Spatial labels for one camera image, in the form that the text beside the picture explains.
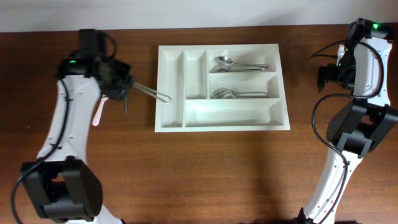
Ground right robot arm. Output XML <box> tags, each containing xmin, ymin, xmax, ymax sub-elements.
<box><xmin>293</xmin><ymin>18</ymin><xmax>397</xmax><ymax>223</ymax></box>

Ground small teaspoon dark handle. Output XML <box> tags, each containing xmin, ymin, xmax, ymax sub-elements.
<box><xmin>124</xmin><ymin>90</ymin><xmax>129</xmax><ymax>114</ymax></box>

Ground white plastic cutlery tray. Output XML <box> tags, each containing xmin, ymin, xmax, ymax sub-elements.
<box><xmin>155</xmin><ymin>44</ymin><xmax>290</xmax><ymax>133</ymax></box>

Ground pink plastic knife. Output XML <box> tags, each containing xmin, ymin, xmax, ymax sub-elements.
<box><xmin>91</xmin><ymin>95</ymin><xmax>108</xmax><ymax>126</ymax></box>

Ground metal fork in tray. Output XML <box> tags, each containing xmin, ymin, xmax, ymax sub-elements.
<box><xmin>213</xmin><ymin>90</ymin><xmax>269</xmax><ymax>99</ymax></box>
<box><xmin>212</xmin><ymin>88</ymin><xmax>251</xmax><ymax>97</ymax></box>

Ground large metal spoon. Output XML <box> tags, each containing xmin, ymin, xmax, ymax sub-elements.
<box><xmin>211</xmin><ymin>65</ymin><xmax>264</xmax><ymax>73</ymax></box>
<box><xmin>216</xmin><ymin>56</ymin><xmax>269</xmax><ymax>68</ymax></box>

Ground metal tongs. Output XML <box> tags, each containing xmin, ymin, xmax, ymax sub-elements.
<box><xmin>132</xmin><ymin>82</ymin><xmax>172</xmax><ymax>103</ymax></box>

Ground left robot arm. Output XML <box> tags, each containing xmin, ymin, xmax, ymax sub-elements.
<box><xmin>11</xmin><ymin>29</ymin><xmax>133</xmax><ymax>223</ymax></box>

